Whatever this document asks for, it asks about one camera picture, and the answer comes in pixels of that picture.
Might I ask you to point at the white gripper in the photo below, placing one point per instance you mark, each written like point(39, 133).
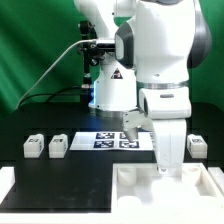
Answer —
point(164, 112)

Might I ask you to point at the white square table top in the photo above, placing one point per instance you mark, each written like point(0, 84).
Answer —
point(140, 195)

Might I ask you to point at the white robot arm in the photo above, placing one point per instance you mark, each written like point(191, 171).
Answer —
point(145, 49)

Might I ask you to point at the white sheet with markers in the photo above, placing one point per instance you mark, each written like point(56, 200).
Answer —
point(110, 141)

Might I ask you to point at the white block right edge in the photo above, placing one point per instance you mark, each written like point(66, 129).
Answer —
point(218, 177)

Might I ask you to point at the green backdrop curtain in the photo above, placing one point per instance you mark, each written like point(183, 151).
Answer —
point(33, 33)

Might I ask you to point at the black camera on stand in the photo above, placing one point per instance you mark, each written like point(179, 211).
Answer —
point(93, 54)

